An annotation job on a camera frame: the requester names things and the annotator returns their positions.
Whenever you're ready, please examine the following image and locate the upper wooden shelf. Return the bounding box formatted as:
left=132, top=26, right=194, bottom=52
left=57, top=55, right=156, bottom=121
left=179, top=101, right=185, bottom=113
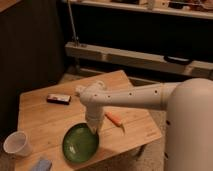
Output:
left=61, top=0, right=213, bottom=20

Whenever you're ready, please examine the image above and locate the white plastic cup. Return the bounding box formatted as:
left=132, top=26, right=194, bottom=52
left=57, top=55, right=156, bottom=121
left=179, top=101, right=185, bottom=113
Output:
left=3, top=131, right=32, bottom=157

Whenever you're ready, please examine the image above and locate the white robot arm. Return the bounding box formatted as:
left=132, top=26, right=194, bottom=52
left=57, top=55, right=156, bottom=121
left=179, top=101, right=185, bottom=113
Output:
left=77, top=78, right=213, bottom=171

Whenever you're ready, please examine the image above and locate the orange carrot toy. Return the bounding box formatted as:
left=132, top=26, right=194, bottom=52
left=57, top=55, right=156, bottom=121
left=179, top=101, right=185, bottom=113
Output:
left=105, top=112, right=125, bottom=131

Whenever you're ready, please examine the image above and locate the small dark box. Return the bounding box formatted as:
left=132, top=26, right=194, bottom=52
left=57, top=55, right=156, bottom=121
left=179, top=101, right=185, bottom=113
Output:
left=46, top=94, right=71, bottom=105

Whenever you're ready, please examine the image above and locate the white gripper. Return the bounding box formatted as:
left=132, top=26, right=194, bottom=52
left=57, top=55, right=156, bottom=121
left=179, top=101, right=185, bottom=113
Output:
left=85, top=106, right=104, bottom=134

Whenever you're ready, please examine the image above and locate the black handle on beam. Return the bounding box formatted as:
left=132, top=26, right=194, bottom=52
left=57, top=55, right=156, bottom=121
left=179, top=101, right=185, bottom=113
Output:
left=163, top=56, right=193, bottom=65

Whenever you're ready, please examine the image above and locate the blue sponge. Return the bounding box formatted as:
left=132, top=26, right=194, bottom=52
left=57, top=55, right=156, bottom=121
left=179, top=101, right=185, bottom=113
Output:
left=30, top=158, right=52, bottom=171

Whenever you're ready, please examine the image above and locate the metal stand pole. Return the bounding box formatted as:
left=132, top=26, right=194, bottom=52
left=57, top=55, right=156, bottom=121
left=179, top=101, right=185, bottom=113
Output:
left=67, top=0, right=80, bottom=46

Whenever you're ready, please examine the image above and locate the green ceramic bowl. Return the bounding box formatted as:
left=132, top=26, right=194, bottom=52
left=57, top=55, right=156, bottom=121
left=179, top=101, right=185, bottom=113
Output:
left=62, top=123, right=99, bottom=164

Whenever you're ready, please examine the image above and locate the long white shelf beam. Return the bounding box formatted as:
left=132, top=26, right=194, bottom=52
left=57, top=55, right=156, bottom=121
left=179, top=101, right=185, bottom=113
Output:
left=65, top=42, right=213, bottom=79

